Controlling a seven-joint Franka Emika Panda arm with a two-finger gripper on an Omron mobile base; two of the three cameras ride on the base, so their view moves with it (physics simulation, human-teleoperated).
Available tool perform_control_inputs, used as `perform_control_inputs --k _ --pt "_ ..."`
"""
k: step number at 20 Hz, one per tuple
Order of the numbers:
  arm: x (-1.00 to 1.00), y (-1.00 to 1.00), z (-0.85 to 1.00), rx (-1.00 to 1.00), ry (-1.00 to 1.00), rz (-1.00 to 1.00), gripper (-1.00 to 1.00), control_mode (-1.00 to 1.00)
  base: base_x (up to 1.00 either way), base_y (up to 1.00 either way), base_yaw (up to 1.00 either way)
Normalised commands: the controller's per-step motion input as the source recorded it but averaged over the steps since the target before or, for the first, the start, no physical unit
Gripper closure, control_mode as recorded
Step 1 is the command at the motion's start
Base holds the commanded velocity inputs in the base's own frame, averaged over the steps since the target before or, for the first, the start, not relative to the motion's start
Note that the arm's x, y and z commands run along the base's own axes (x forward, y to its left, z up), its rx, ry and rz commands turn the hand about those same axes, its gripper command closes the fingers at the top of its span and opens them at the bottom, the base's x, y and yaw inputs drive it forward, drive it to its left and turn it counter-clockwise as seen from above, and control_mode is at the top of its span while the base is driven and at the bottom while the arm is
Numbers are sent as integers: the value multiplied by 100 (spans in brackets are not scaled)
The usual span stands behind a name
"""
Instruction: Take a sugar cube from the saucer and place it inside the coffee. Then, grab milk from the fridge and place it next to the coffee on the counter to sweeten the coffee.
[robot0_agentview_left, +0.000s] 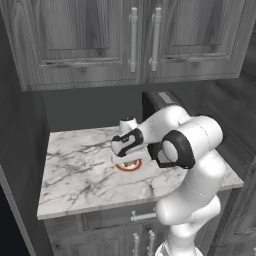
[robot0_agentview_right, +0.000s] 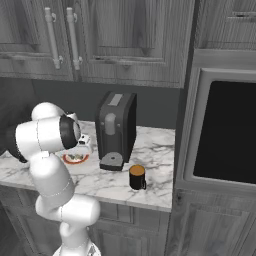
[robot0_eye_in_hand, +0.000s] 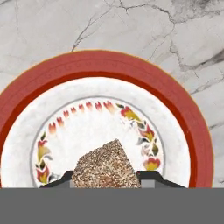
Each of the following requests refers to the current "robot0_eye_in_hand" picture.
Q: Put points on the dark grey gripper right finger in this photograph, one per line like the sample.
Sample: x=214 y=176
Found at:
x=151 y=178

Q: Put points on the red rimmed floral saucer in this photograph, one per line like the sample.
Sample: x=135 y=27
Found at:
x=96 y=87

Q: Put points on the brown speckled sugar cube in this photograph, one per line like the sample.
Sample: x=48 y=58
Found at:
x=105 y=167

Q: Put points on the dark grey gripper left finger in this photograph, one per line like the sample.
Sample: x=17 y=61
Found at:
x=64 y=180

